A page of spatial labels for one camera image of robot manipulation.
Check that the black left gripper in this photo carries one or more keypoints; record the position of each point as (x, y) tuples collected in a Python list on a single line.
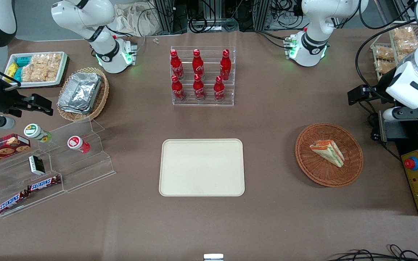
[(383, 85)]

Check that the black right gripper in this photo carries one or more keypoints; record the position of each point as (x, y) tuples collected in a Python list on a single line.
[(3, 102)]

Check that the triangular sandwich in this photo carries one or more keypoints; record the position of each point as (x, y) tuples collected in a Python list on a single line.
[(328, 152)]

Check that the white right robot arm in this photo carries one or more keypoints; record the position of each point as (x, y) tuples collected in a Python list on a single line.
[(85, 18)]

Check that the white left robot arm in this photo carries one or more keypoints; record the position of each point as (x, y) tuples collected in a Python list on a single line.
[(314, 32)]

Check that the aluminium foil tray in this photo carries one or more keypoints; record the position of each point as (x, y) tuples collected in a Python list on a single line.
[(73, 110), (80, 88)]

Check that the white snack tray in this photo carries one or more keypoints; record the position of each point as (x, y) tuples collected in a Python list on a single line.
[(62, 70)]

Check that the light wicker basket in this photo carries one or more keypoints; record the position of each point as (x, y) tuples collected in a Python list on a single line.
[(100, 101)]

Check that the brown wicker basket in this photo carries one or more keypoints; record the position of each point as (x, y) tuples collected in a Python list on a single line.
[(314, 170)]

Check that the cream plastic tray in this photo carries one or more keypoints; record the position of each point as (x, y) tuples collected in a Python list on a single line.
[(201, 166)]

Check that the green lid cup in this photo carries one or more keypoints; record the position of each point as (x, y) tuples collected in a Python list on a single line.
[(35, 131)]

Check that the clear rice cracker bag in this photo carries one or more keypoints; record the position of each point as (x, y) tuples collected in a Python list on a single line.
[(47, 61), (27, 72), (45, 75)]

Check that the teal snack packet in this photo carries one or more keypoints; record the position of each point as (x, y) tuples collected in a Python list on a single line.
[(23, 61), (17, 75)]

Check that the yellow snack packet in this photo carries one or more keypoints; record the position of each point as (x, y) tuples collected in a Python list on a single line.
[(11, 70)]

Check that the red lid cup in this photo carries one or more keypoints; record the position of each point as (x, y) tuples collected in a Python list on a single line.
[(76, 143)]

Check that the red plaid cookie box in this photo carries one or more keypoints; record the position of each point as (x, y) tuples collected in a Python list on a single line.
[(2, 148)]

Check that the small black box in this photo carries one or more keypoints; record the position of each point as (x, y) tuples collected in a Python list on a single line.
[(36, 165)]

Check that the snickers bar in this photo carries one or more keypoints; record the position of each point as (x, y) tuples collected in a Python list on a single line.
[(44, 183), (11, 203)]

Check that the clear acrylic stepped stand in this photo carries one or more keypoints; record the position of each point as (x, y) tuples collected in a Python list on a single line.
[(13, 181), (85, 170)]

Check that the white cloth bag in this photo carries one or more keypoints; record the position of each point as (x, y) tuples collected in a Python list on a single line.
[(136, 20)]

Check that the small metal part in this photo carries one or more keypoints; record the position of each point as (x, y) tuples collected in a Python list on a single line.
[(155, 40)]

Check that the red cola bottle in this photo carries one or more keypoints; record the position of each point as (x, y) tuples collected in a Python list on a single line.
[(219, 90), (198, 65), (225, 67), (177, 90), (199, 90), (176, 67)]

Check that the clear acrylic bottle rack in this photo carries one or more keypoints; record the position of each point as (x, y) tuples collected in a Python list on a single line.
[(209, 98)]

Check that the small silver white object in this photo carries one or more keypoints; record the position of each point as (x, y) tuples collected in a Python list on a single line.
[(213, 257)]

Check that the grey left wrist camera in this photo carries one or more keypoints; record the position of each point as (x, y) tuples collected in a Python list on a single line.
[(412, 113)]

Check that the aluminium frame post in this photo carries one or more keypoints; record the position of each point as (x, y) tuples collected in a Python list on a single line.
[(261, 14), (163, 16)]

